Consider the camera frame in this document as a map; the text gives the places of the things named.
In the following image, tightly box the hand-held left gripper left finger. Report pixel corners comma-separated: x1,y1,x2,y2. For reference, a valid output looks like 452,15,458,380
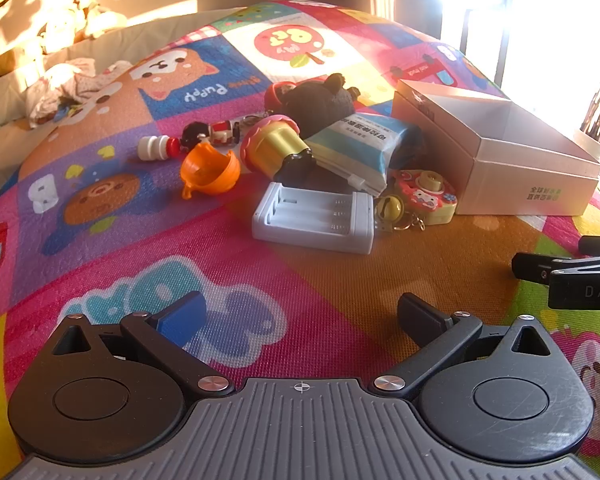
45,290,236,398

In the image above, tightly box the small gold bell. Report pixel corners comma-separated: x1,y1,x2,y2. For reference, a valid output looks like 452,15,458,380
375,195,406,233

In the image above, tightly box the colourful cartoon play mat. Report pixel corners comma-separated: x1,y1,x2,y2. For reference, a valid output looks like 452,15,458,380
0,0,600,480

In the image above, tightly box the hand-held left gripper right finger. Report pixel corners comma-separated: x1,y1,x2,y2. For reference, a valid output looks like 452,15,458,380
372,292,563,401

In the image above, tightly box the black bear plush toy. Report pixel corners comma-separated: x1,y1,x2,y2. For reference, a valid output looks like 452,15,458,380
282,73,362,137

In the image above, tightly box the pale plush toy pile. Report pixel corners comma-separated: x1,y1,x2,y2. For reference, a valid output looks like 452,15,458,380
37,0,128,56

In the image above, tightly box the white cardboard box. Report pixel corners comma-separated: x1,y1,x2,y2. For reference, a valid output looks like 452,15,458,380
391,79,600,217

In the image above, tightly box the grey battery charger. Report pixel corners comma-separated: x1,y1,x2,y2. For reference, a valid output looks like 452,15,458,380
251,181,376,255

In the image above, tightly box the small red white figure toy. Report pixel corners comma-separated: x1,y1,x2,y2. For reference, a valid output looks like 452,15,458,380
209,119,242,147

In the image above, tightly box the pink and gold cupcake toy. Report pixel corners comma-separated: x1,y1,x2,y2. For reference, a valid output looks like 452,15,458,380
239,112,317,182

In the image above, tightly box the pile of light clothes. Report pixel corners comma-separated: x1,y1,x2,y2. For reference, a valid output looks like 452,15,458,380
25,57,133,128

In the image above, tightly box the blue and white packet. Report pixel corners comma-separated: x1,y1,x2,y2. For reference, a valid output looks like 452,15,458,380
307,112,423,197

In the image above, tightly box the white and red bottle toy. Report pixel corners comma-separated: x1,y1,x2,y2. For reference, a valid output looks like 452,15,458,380
137,135,182,162

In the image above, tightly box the pink toy camera keychain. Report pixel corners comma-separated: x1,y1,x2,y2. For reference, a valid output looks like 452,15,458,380
387,169,458,233

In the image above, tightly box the orange plastic capsule half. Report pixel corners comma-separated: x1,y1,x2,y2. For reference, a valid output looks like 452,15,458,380
180,141,242,200

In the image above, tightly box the yellow pillow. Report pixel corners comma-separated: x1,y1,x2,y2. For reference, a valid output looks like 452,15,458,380
0,50,46,87

